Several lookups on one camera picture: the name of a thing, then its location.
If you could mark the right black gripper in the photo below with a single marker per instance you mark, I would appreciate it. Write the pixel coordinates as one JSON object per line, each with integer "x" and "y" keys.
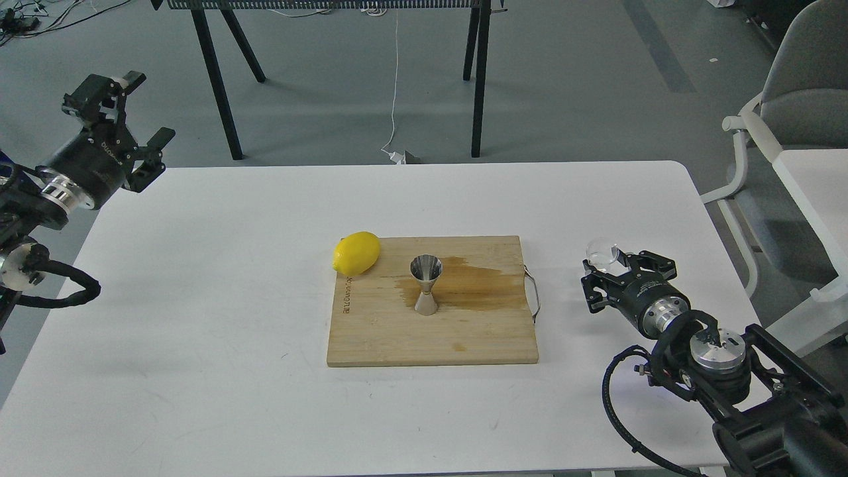
{"x": 643, "y": 294}

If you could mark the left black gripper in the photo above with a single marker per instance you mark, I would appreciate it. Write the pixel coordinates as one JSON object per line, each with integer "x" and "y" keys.
{"x": 104, "y": 155}

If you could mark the small clear glass cup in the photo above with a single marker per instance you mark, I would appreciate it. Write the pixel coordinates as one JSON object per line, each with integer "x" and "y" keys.
{"x": 603, "y": 253}

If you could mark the steel double jigger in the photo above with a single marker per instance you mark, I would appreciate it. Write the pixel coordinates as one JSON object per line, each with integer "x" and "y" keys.
{"x": 426, "y": 269}

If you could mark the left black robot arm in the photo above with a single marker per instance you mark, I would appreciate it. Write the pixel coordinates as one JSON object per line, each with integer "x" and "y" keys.
{"x": 29, "y": 276}

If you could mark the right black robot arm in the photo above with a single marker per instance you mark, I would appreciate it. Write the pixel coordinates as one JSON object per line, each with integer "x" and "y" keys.
{"x": 772, "y": 414}

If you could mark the bamboo cutting board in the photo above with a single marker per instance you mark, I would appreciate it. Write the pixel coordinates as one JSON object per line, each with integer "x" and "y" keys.
{"x": 482, "y": 317}

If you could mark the grey office chair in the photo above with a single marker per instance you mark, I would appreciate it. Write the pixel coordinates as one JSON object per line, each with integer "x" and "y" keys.
{"x": 803, "y": 105}

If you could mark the yellow lemon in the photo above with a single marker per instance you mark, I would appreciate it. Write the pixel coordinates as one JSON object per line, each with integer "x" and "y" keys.
{"x": 356, "y": 253}

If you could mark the black metal table frame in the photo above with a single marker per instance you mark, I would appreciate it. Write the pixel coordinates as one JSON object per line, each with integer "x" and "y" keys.
{"x": 259, "y": 88}

